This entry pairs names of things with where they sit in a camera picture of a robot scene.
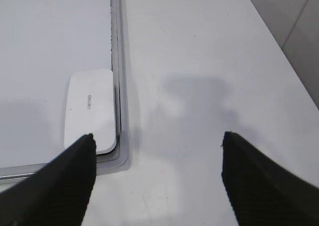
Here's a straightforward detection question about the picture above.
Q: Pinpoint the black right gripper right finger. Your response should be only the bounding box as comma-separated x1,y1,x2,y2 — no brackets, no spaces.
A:
221,131,319,226

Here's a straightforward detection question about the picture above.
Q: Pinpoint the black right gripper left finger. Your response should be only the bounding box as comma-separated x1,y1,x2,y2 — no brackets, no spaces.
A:
0,134,97,226

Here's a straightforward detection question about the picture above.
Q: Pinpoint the white whiteboard eraser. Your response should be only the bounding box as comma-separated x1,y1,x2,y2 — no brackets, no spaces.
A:
64,69,117,155

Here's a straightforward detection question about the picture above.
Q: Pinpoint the aluminium framed whiteboard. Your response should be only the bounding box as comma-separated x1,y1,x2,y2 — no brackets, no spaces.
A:
0,0,130,184

